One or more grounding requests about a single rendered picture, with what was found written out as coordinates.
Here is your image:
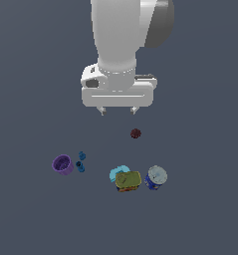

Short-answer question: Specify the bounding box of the purple cup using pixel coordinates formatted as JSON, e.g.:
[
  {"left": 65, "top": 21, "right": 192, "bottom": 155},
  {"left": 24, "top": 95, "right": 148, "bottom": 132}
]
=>
[{"left": 51, "top": 153, "right": 75, "bottom": 176}]

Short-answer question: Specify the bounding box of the light blue bowl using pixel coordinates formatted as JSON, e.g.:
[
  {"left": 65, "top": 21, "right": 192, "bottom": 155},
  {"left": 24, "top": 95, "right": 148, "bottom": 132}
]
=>
[{"left": 109, "top": 164, "right": 131, "bottom": 184}]

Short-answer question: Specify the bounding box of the blue peg with dark hole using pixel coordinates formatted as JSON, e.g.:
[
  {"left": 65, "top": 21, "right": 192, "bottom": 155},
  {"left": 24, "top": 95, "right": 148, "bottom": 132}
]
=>
[{"left": 75, "top": 160, "right": 86, "bottom": 173}]

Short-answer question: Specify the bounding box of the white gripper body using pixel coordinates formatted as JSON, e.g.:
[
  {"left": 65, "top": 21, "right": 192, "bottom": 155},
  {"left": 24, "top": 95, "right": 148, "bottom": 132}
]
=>
[{"left": 80, "top": 63, "right": 158, "bottom": 109}]

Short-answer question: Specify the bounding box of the blue can with grey lid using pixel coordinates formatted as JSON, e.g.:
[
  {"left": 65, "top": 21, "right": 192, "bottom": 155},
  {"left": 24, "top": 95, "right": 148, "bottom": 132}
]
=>
[{"left": 143, "top": 164, "right": 168, "bottom": 191}]

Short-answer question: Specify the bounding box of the dark red spiky ball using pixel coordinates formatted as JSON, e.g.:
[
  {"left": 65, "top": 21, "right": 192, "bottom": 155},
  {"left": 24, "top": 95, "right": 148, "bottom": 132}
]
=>
[{"left": 129, "top": 127, "right": 142, "bottom": 139}]

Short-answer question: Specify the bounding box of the olive green box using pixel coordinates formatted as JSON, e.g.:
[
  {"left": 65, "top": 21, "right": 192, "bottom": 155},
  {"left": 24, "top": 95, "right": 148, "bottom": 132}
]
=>
[{"left": 115, "top": 170, "right": 142, "bottom": 193}]

